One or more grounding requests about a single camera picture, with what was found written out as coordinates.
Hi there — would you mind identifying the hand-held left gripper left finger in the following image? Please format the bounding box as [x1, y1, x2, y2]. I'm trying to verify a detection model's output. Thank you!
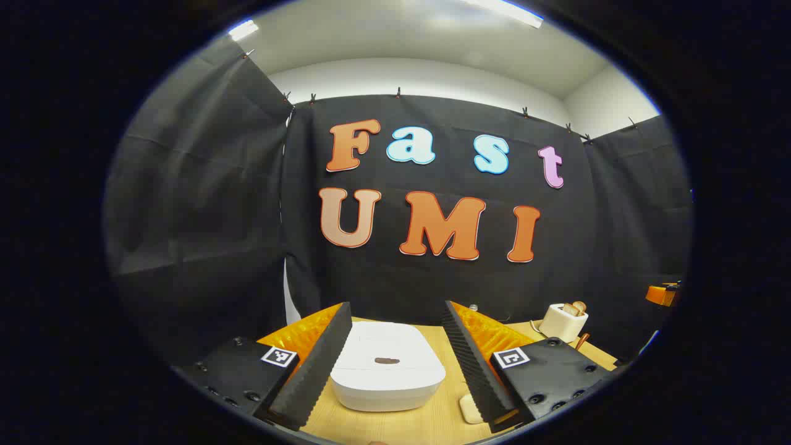
[173, 302, 353, 432]

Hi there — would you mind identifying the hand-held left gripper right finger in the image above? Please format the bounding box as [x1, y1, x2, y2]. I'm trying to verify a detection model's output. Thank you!
[441, 300, 619, 433]

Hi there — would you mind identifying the clear tray of white rice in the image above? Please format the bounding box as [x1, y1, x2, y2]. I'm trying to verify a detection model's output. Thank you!
[459, 394, 484, 425]

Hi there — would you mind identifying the white rice cooker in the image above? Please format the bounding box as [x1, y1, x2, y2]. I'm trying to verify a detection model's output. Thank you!
[329, 320, 447, 413]

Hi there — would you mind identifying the white toaster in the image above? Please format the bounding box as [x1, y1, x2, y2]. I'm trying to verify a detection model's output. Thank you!
[539, 303, 589, 344]

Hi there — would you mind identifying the black backdrop cloth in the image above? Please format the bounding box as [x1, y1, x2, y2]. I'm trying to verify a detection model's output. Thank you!
[104, 34, 693, 371]

